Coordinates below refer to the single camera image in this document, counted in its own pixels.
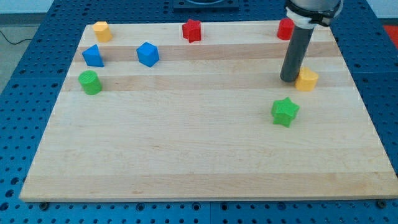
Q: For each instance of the green cylinder block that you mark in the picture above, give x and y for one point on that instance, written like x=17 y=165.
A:
x=90 y=82

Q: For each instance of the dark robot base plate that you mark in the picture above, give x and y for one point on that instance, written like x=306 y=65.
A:
x=205 y=4

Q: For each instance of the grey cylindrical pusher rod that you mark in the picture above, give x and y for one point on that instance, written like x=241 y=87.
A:
x=296 y=51

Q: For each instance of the yellow heart block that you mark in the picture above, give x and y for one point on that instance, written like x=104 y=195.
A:
x=306 y=80

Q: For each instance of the blue triangle block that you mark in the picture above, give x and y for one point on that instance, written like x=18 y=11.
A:
x=93 y=57

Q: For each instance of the red cylinder block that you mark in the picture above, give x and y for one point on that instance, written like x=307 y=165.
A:
x=285 y=29

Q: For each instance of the wooden board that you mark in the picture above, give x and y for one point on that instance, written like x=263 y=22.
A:
x=197 y=125

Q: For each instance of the green star block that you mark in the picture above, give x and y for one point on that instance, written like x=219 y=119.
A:
x=284 y=111

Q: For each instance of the red star block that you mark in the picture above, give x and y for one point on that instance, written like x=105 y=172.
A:
x=192 y=30

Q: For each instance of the yellow hexagon block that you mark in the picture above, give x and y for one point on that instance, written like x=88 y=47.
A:
x=102 y=31

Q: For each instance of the blue cube block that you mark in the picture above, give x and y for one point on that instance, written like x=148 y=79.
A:
x=148 y=54

